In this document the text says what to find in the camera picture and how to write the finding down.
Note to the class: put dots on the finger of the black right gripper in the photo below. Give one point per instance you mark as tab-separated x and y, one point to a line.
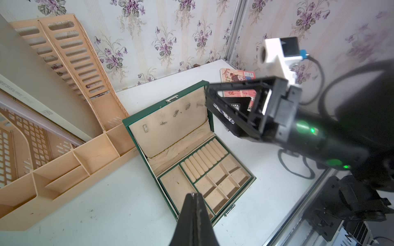
249	121
260	86

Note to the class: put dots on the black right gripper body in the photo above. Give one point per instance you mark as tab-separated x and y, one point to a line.
281	109

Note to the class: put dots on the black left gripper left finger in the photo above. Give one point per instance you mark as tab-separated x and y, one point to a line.
184	231

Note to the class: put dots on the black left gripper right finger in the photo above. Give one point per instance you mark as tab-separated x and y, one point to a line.
204	233

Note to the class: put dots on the green jewelry box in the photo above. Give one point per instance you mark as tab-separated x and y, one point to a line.
175	137

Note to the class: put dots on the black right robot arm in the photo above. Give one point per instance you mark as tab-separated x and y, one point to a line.
361	141

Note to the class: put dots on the small blue white box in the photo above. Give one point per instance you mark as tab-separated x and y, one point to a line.
228	116

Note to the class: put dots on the pink cartoon spiral notebook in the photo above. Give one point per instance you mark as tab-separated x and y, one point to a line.
238	77

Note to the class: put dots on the peach plastic file organizer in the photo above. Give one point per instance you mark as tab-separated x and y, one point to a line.
43	166

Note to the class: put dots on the beige folder in organizer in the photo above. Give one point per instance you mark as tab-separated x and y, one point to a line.
25	76

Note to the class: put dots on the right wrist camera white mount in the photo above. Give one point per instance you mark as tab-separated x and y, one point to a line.
279	55

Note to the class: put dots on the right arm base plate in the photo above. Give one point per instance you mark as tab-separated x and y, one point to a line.
348	200

